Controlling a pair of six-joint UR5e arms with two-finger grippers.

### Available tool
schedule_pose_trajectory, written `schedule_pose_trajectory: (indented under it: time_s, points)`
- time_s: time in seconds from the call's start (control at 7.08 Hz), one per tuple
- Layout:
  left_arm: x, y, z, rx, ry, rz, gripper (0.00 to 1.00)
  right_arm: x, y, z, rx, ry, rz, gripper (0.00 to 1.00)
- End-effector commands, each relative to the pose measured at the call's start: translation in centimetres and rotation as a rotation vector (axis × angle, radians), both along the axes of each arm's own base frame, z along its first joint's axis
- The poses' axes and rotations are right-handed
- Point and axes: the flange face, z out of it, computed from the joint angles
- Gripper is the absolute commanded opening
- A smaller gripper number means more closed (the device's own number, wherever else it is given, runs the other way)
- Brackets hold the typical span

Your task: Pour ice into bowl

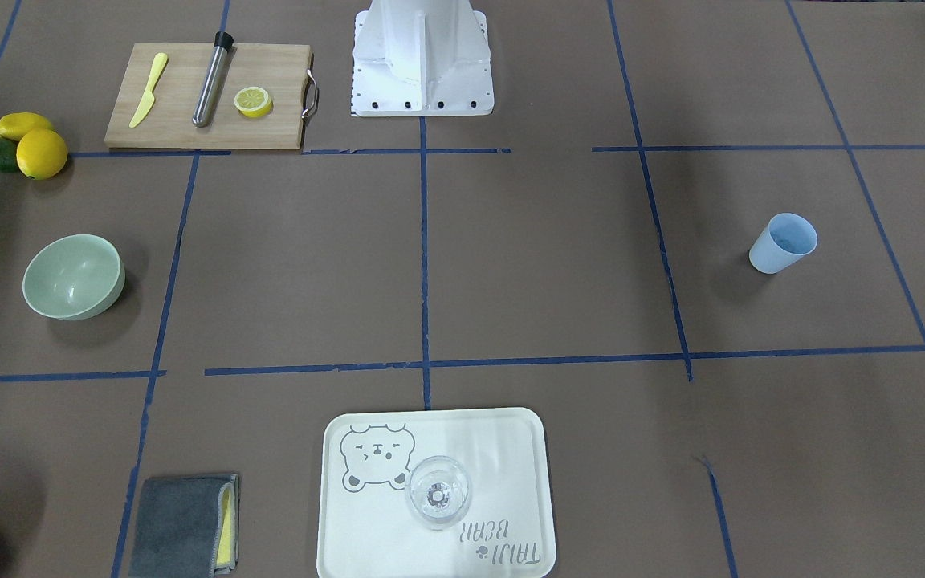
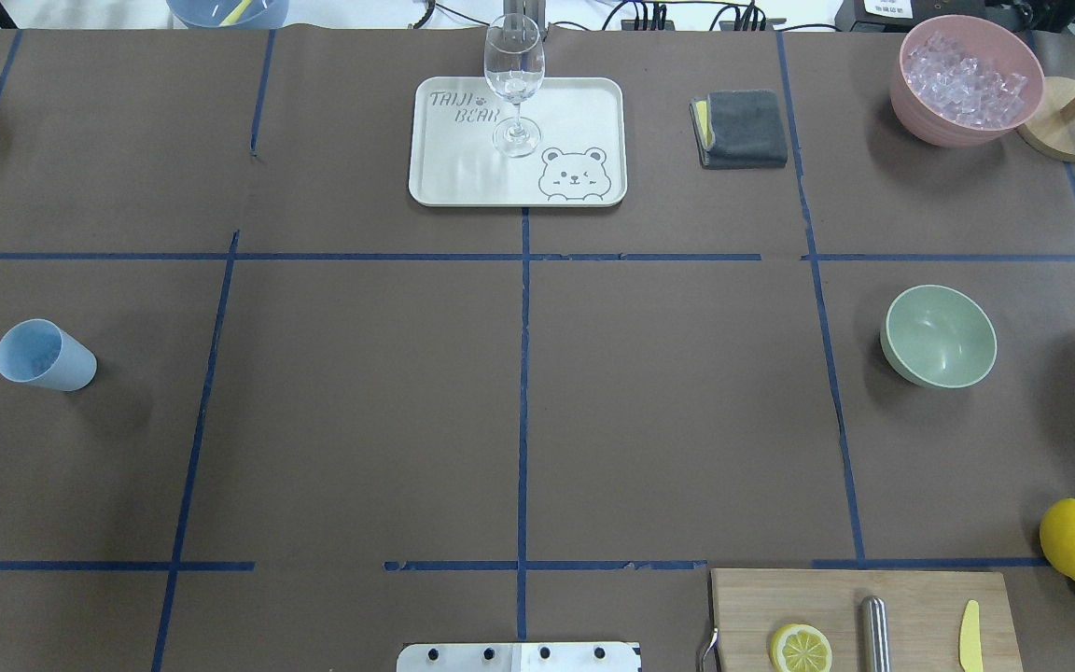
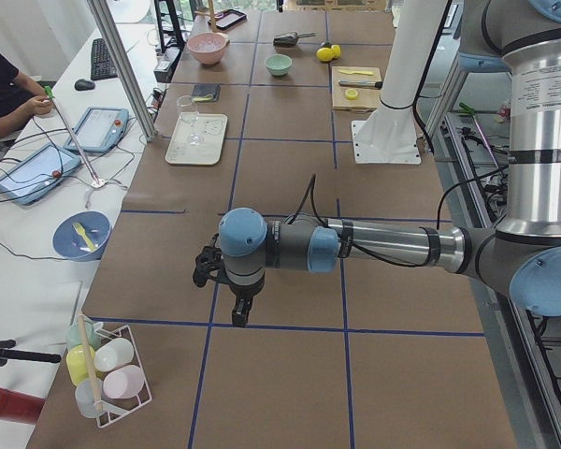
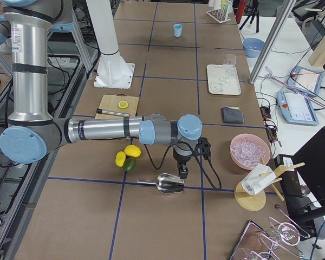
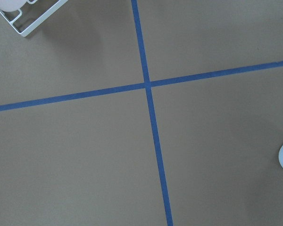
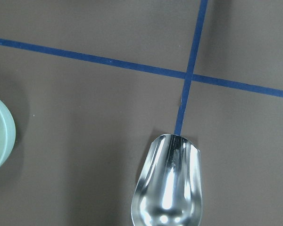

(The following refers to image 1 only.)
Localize light blue plastic cup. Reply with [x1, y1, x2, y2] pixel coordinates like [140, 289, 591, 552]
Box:
[748, 213, 818, 275]

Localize green bowl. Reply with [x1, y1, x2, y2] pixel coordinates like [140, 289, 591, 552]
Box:
[22, 234, 126, 321]

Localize clear wine glass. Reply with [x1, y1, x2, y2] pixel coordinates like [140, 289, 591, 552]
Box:
[406, 456, 473, 531]

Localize cream bear tray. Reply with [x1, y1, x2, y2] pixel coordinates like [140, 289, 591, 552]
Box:
[316, 407, 557, 577]

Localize half lemon slice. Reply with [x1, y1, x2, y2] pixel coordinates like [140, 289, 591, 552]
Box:
[234, 87, 273, 118]

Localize steel muddler black cap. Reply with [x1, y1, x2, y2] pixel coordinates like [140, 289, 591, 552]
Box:
[192, 31, 234, 128]

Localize wooden cutting board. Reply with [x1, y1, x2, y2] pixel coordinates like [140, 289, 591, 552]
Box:
[105, 43, 313, 150]

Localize grey yellow folded cloth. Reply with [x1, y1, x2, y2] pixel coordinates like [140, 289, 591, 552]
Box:
[128, 472, 241, 577]

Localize yellow plastic knife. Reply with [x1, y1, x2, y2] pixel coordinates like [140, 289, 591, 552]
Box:
[128, 52, 169, 128]

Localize yellow lemon front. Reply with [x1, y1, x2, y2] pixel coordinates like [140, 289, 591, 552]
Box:
[16, 128, 69, 180]

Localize yellow lemon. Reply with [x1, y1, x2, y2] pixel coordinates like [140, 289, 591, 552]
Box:
[16, 128, 69, 180]
[0, 111, 54, 143]

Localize yellow lemon back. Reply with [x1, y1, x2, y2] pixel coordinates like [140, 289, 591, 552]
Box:
[0, 111, 54, 143]

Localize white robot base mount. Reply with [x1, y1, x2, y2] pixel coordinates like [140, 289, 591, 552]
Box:
[350, 1, 495, 117]

